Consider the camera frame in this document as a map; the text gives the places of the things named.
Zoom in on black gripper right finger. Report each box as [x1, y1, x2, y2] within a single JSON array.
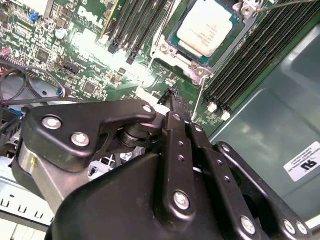
[[177, 89, 313, 240]]

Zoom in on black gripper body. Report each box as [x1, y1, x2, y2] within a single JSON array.
[[44, 152, 241, 240]]

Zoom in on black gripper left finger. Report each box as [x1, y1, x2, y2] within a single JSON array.
[[11, 87, 198, 222]]

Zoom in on silver topped CPU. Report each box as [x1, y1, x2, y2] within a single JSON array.
[[167, 0, 245, 67]]

